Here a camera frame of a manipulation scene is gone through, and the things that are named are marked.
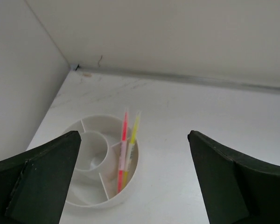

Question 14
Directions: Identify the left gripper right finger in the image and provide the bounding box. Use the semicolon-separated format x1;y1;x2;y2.
188;130;280;224

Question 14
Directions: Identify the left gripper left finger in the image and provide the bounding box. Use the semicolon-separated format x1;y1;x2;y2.
0;131;81;224

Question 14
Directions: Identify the pink clear pen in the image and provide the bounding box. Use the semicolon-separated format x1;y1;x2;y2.
117;108;129;193

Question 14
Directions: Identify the yellow clear pen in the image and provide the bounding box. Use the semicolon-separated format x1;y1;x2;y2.
122;111;141;189

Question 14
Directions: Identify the white round divided container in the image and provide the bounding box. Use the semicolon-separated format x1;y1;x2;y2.
64;114;140;209

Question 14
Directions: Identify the aluminium frame rail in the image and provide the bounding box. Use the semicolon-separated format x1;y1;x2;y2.
70;63;280;94

